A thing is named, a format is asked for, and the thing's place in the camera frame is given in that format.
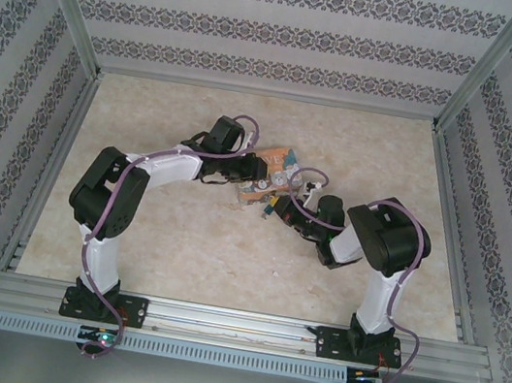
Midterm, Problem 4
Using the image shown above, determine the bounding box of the wide aluminium mounting rail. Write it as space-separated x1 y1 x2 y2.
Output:
0 270 498 383

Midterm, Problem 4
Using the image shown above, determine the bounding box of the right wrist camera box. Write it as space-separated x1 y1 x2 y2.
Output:
301 179 325 207

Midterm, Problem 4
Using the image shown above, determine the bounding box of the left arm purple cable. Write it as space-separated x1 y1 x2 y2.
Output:
64 91 264 381

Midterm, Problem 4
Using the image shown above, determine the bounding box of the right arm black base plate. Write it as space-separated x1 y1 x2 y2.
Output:
310 325 407 373

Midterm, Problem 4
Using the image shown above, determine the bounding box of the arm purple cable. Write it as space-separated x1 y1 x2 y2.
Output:
64 91 264 381
256 165 447 383

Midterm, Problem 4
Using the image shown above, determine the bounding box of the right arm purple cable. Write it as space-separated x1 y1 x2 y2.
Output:
256 165 447 383

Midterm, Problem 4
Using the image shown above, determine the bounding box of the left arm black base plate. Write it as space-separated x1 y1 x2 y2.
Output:
57 284 150 331

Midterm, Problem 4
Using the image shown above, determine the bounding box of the slotted grey cable duct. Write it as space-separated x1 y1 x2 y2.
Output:
0 309 351 383

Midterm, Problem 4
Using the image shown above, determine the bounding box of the long aluminium table edge rail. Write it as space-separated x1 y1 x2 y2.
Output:
93 59 444 131

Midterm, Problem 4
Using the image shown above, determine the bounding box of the bear print tin box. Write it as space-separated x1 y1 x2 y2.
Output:
232 139 304 216

